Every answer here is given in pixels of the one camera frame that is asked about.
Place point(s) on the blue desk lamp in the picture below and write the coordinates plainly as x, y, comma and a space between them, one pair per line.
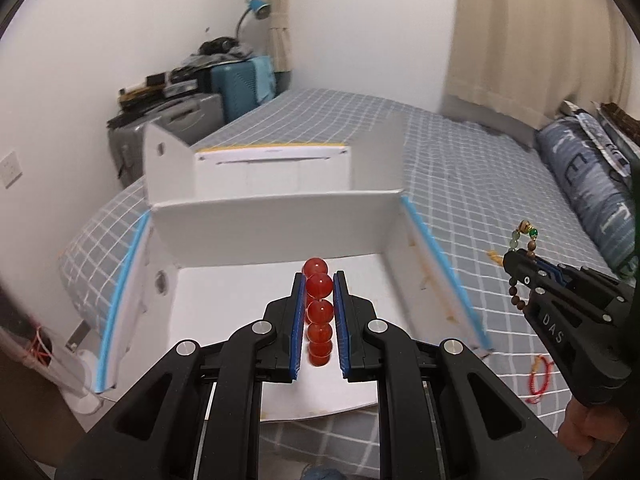
260, 7

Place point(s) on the narrow beige curtain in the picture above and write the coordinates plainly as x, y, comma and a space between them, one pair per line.
277, 10

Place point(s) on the black electronics stack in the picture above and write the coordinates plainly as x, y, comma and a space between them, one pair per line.
165, 90

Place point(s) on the wide beige curtain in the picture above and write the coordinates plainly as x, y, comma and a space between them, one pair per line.
525, 35

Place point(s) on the blue patterned pillow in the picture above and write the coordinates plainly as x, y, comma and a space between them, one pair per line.
585, 180

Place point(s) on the white plastic stand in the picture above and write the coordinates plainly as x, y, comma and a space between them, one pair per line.
82, 375

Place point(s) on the grey suitcase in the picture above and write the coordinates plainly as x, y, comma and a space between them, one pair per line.
195, 115

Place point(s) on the white wall socket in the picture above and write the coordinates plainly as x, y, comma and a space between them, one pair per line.
9, 169

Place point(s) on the grey plaid bed sheet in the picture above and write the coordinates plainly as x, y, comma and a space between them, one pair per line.
475, 170

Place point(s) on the white cardboard box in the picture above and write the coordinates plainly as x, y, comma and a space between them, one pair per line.
225, 310

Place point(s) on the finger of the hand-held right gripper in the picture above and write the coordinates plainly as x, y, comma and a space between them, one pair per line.
560, 272
525, 272

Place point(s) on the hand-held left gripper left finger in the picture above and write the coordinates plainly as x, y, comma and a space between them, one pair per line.
299, 320

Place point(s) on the clear plastic bag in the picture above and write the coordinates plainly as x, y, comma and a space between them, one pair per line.
25, 350

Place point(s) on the teal suitcase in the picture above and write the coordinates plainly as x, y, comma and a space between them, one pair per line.
240, 85

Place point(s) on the person's right hand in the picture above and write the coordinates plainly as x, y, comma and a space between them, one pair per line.
580, 427

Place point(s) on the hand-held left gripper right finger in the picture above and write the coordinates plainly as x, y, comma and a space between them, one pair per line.
341, 320

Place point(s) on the dark clothes pile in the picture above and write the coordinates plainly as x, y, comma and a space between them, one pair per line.
220, 50

